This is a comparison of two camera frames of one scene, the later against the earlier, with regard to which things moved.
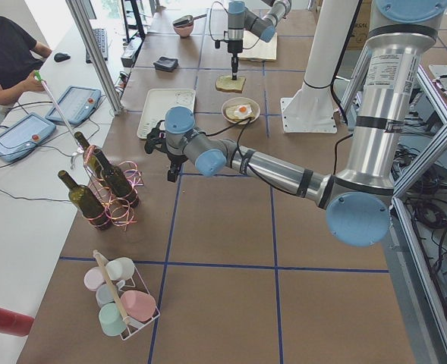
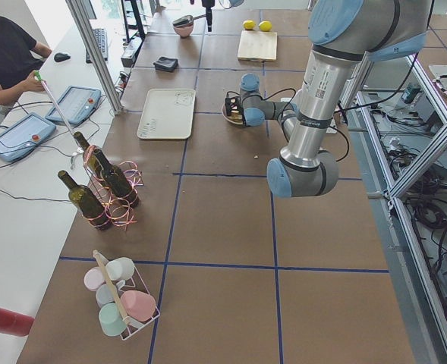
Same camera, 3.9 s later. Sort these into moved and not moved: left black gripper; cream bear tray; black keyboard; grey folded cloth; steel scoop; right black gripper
Moved: left black gripper; right black gripper
Not moved: grey folded cloth; steel scoop; black keyboard; cream bear tray
